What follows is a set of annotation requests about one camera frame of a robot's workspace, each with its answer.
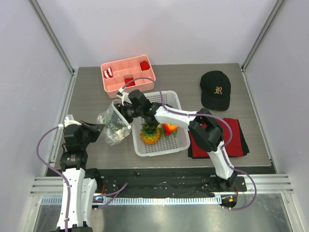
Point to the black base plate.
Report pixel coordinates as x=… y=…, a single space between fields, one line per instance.
x=161 y=183

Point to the red rolled sock front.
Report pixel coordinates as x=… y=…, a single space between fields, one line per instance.
x=129 y=82

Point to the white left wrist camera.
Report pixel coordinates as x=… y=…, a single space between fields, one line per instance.
x=69 y=120

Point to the black folded cloth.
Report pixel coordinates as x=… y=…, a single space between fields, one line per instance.
x=244 y=142

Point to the white plastic basket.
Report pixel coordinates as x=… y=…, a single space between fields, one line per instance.
x=166 y=144

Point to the red rolled sock back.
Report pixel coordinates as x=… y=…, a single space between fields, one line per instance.
x=144 y=65

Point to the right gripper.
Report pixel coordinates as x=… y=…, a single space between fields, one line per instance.
x=123 y=110

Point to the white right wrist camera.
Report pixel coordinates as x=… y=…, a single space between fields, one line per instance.
x=123 y=96

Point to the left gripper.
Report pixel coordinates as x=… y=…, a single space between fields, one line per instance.
x=94 y=129

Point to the black baseball cap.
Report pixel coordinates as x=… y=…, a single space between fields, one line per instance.
x=215 y=91

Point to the pink divided organizer box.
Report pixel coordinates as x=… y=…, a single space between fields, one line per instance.
x=127 y=68

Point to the green fake leafy vegetable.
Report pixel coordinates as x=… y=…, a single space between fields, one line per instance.
x=105 y=119

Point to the polka dot zip bag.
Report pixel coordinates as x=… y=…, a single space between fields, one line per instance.
x=118 y=128

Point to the red rolled sock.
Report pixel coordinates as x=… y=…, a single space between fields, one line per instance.
x=129 y=82
x=144 y=65

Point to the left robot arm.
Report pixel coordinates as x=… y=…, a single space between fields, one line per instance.
x=79 y=183

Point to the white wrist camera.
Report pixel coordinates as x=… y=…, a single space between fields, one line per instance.
x=123 y=96
x=69 y=120

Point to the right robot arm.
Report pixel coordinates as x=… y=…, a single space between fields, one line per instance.
x=202 y=125

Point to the white slotted cable duct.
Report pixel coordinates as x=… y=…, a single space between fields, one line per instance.
x=57 y=200

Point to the red white striped sock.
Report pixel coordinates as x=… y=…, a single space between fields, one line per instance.
x=108 y=73

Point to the red fake tomato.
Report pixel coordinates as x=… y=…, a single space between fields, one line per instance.
x=169 y=129

